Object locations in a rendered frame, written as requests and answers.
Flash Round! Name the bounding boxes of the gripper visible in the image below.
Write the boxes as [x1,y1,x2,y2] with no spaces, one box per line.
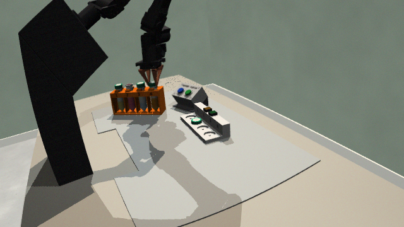
[136,46,165,86]

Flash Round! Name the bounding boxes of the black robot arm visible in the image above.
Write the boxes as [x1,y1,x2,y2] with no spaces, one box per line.
[72,0,171,60]

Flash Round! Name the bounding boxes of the orange tube holder block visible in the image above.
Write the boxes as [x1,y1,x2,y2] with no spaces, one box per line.
[110,85,166,115]

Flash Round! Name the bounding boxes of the green screw cap with white dot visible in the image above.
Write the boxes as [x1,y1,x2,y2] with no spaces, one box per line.
[136,82,145,88]

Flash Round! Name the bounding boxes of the grey control panel with blue and green buttons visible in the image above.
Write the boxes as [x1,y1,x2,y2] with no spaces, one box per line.
[172,83,208,112]

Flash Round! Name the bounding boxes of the white tray with four round nests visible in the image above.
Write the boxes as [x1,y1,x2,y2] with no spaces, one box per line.
[181,102,230,144]

